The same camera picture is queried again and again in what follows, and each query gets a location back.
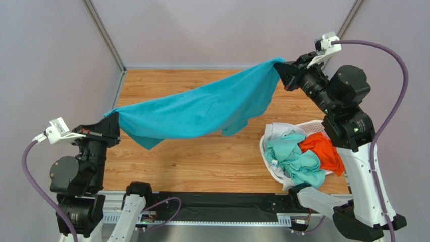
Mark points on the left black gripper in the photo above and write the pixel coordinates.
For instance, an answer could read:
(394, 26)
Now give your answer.
(107, 129)

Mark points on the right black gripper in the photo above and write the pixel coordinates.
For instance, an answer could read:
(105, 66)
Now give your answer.
(294, 73)

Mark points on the teal blue t-shirt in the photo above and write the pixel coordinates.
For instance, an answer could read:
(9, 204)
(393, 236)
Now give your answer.
(225, 105)

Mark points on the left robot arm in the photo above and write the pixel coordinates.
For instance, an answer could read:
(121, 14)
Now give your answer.
(78, 180)

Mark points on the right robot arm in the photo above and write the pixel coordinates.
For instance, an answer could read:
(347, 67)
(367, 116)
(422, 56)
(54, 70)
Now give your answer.
(369, 213)

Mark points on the white laundry basket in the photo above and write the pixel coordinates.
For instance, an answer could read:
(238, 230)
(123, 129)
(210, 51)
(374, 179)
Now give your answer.
(285, 161)

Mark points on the white t-shirt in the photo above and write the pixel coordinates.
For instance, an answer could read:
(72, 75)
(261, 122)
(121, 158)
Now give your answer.
(275, 130)

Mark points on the orange t-shirt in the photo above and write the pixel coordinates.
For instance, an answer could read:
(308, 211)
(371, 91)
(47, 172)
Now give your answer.
(322, 147)

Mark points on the mint green t-shirt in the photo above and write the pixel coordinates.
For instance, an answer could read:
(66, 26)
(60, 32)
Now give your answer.
(301, 167)

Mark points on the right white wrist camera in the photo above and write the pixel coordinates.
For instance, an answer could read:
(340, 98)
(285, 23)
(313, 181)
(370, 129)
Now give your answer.
(325, 48)

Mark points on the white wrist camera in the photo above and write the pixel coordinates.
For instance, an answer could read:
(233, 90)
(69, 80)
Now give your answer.
(58, 133)
(325, 48)

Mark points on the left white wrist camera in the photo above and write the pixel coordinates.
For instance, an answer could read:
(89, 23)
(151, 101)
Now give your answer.
(58, 133)

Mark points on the aluminium frame rail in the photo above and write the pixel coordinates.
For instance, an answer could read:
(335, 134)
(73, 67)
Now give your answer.
(139, 211)

